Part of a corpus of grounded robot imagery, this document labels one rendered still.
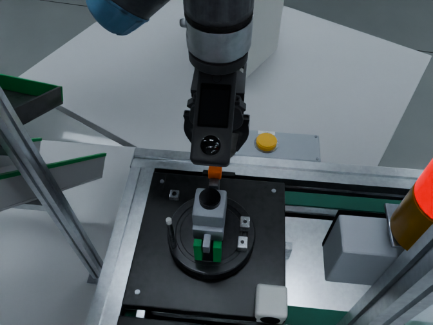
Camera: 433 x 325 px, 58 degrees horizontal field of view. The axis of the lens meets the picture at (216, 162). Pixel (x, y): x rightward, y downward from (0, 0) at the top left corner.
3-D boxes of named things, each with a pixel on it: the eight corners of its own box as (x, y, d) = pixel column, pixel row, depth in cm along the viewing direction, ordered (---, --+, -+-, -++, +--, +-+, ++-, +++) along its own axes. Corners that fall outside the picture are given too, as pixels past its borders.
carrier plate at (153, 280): (154, 177, 73) (153, 171, 72) (283, 188, 72) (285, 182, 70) (124, 308, 59) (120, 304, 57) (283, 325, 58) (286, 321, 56)
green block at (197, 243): (195, 253, 60) (194, 238, 56) (203, 253, 60) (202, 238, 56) (194, 260, 59) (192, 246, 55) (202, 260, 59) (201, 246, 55)
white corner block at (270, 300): (254, 291, 61) (256, 282, 57) (283, 294, 60) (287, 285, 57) (252, 323, 58) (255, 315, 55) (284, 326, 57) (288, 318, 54)
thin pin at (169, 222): (171, 243, 61) (165, 216, 54) (176, 244, 61) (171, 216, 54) (171, 247, 61) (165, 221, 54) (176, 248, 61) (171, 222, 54)
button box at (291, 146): (214, 145, 84) (214, 126, 80) (313, 153, 83) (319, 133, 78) (211, 171, 80) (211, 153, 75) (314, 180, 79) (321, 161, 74)
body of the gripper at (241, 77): (246, 94, 58) (252, 23, 49) (243, 138, 53) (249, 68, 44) (195, 91, 59) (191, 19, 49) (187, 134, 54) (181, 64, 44)
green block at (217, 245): (213, 254, 60) (213, 240, 56) (221, 255, 60) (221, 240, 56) (212, 262, 59) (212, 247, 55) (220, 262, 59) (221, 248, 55)
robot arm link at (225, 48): (252, 36, 40) (173, 31, 41) (249, 71, 44) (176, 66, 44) (254, -4, 45) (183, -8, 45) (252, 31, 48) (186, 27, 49)
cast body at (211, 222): (198, 201, 61) (197, 176, 56) (227, 204, 61) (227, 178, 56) (191, 251, 56) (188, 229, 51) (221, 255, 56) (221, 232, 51)
